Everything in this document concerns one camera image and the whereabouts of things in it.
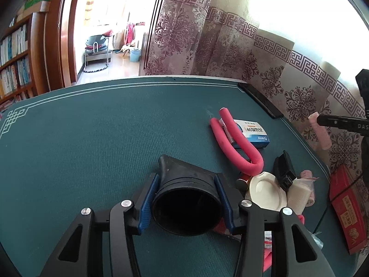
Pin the white ceramic lid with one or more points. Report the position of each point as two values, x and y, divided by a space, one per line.
264 190

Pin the small metal cap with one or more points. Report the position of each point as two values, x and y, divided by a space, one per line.
243 182

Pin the green felt table mat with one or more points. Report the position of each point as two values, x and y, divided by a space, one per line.
93 145

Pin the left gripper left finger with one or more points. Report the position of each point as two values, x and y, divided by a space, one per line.
80 250

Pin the pink foam curler bent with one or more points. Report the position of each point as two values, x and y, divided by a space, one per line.
267 251

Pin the red snack packet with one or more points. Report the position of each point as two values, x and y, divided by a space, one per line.
223 230

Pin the red gift box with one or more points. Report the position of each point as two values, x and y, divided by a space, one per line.
349 209

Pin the blue white medicine box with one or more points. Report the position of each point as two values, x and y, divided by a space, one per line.
252 131

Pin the white bandage roll in bag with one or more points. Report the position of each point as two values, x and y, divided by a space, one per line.
301 194

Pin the grey chair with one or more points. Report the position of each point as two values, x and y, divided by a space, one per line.
97 48

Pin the pink foam curler on box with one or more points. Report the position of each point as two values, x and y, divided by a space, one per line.
256 164

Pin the black funnel cup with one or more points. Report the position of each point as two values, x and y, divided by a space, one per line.
187 202

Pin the pink velcro hair roller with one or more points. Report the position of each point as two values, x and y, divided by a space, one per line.
320 131

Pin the wooden bookshelf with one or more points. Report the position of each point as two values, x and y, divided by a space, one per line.
23 72

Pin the stacked boxes on shelf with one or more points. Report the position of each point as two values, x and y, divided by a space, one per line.
31 6

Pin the black hair clip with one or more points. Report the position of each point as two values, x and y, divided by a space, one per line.
284 171

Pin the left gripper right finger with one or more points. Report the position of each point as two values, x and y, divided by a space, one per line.
294 251

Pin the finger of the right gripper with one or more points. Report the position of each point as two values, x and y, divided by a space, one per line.
351 124

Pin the patterned purple curtain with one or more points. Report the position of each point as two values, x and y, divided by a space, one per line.
303 55

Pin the blue bucket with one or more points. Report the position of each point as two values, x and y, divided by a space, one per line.
135 55

